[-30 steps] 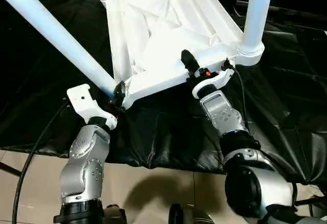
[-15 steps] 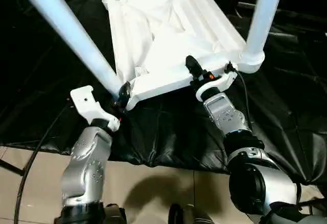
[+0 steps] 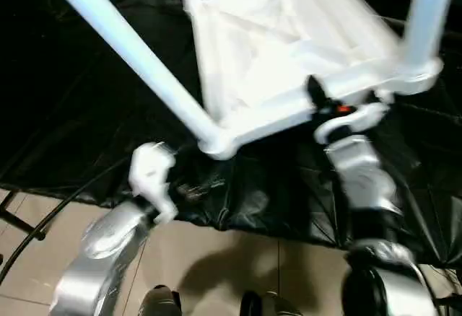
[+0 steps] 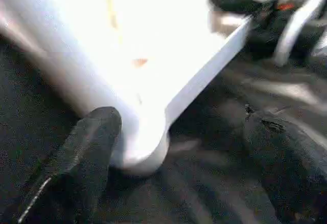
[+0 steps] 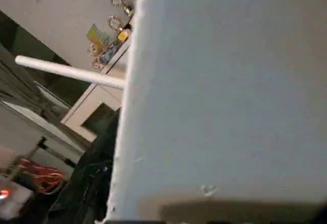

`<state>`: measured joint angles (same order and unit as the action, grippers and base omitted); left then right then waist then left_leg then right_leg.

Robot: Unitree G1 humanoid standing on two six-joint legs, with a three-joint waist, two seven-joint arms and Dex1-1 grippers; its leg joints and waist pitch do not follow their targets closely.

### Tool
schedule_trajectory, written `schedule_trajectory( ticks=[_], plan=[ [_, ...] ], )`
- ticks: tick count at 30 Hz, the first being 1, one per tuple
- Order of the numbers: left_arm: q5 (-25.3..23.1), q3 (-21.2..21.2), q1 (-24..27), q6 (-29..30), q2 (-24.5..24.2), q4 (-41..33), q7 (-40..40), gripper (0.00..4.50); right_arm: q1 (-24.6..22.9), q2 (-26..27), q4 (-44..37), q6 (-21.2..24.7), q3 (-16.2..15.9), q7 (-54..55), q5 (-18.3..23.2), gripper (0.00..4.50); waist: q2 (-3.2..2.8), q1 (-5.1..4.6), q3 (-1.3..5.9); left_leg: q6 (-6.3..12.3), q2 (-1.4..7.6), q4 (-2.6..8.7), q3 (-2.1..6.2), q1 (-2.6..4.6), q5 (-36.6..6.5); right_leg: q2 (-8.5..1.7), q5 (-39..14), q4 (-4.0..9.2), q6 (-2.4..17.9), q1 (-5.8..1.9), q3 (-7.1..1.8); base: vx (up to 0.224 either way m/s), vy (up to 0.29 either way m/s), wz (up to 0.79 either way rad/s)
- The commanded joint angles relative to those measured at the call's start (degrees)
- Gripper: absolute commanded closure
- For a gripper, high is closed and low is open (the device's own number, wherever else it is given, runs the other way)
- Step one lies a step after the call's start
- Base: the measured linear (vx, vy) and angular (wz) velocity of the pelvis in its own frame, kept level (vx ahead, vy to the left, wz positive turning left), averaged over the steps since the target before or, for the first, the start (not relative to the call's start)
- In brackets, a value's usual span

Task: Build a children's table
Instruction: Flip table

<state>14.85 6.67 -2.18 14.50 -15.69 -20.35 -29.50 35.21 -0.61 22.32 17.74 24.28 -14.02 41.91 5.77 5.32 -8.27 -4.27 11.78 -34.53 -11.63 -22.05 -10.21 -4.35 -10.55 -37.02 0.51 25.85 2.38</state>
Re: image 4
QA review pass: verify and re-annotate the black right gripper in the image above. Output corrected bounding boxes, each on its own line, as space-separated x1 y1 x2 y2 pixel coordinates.
209 0 293 51

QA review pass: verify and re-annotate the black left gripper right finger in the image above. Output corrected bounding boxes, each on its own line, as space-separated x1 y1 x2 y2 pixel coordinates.
242 104 327 224

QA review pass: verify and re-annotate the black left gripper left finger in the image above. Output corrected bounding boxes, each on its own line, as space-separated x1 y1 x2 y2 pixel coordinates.
0 106 124 224

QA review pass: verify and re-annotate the white plastic table top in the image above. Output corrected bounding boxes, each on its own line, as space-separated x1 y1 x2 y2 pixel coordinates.
77 0 256 178

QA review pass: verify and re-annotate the black work mat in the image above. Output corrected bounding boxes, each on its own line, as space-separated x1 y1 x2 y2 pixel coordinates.
0 27 327 224

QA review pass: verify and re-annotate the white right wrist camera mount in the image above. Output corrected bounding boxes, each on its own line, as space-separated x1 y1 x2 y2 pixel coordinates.
272 0 327 67

